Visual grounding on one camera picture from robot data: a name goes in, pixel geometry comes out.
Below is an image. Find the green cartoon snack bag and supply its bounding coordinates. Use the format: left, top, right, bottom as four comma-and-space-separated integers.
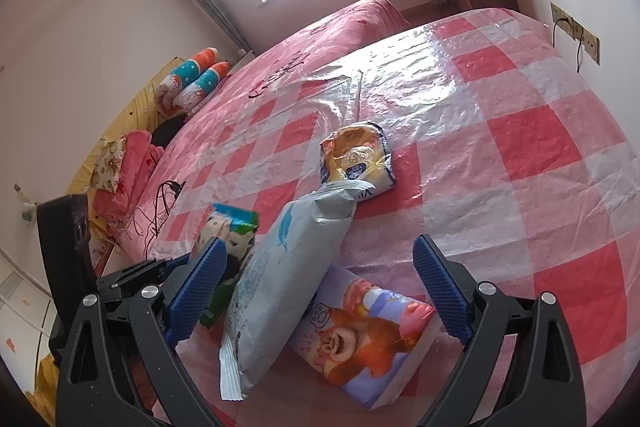
199, 203, 262, 329

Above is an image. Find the bed with pink sheet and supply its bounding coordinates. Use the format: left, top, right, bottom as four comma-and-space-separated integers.
125, 0, 412, 268

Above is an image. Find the yellow bed headboard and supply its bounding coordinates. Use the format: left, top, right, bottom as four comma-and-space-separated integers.
67, 56, 177, 208

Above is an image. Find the pink checked plastic tablecloth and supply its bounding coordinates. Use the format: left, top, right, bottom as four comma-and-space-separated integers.
144, 7, 640, 427

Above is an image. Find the pink folded blanket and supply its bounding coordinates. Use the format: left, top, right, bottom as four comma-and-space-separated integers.
91, 130, 167, 235

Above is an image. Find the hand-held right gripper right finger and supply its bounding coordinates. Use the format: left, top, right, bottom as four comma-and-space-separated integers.
411, 233, 587, 427

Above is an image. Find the large white bag blue print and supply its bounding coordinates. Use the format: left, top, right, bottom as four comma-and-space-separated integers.
218, 180, 374, 401

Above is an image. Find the orange and blue bread bag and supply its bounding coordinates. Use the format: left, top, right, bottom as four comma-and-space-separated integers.
319, 121, 397, 198

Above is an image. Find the floral pillow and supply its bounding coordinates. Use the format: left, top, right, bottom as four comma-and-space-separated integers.
94, 137, 132, 194

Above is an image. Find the cartoon print pillow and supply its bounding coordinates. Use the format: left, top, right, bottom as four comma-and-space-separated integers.
159, 48, 221, 105
172, 61, 232, 116

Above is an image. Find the tangle of thin cables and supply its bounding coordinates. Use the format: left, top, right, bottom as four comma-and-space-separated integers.
122, 179, 187, 258

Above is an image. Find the wall socket strip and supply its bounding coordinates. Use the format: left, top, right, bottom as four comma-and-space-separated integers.
549, 1, 602, 66

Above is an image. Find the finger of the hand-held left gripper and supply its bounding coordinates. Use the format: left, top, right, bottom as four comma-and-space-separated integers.
96, 253, 192, 304

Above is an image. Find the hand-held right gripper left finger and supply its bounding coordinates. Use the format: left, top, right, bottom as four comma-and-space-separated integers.
56, 237, 237, 427

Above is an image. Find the black cloth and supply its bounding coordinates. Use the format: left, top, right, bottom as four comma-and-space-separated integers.
150, 116, 187, 148

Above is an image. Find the black plug cable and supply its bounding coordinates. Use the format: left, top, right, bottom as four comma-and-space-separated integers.
552, 18, 587, 75

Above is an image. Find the purple cartoon bear box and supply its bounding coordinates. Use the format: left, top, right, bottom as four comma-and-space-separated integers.
286, 263, 444, 411

